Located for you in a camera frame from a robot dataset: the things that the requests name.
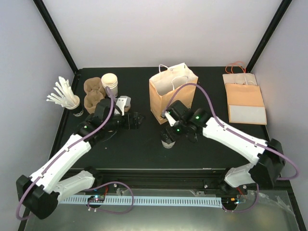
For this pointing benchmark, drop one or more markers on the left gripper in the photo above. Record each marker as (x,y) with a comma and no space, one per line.
(134,124)

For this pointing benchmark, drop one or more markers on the white paper coffee cup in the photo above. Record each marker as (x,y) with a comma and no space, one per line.
(168,145)

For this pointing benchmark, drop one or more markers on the brown paper bag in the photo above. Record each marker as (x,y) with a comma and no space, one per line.
(163,87)
(245,104)

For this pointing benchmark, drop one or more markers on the brown cup carrier stack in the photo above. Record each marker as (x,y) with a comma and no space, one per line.
(95,92)

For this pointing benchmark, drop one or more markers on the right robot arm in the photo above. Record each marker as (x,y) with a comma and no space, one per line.
(263,168)

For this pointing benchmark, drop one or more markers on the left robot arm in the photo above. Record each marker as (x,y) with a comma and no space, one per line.
(42,191)

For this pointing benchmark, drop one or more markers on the stack of paper cups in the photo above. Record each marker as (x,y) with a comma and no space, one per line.
(110,80)

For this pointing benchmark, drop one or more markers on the flat brown paper bag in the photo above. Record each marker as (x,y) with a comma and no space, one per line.
(245,104)

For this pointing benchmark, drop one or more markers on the cup of white stirrers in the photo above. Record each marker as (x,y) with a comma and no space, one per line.
(65,97)

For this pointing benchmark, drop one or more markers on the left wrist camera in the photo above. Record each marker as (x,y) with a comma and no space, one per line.
(122,105)

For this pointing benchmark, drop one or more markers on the light blue cable duct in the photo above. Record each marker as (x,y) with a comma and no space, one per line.
(143,201)

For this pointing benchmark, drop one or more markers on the orange bag handle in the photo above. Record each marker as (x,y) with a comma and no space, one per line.
(229,69)

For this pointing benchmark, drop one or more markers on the left black frame post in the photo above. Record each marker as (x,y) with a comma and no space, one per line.
(40,5)

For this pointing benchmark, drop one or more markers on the black frame post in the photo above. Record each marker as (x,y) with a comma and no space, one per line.
(40,5)
(284,5)

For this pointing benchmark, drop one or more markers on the right black frame post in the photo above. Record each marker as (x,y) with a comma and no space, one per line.
(284,5)

